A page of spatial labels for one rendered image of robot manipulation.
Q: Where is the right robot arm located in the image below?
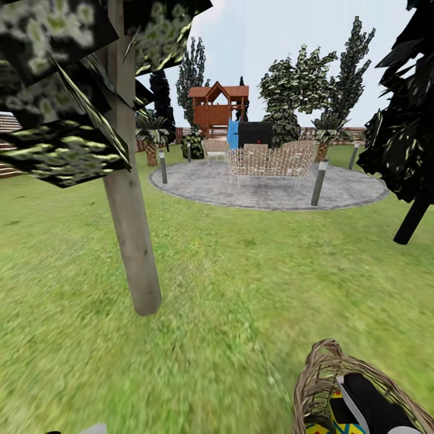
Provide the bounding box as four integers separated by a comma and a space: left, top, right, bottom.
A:
329, 372, 423, 434

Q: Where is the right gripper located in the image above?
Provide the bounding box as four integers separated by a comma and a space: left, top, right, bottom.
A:
329, 397, 359, 424

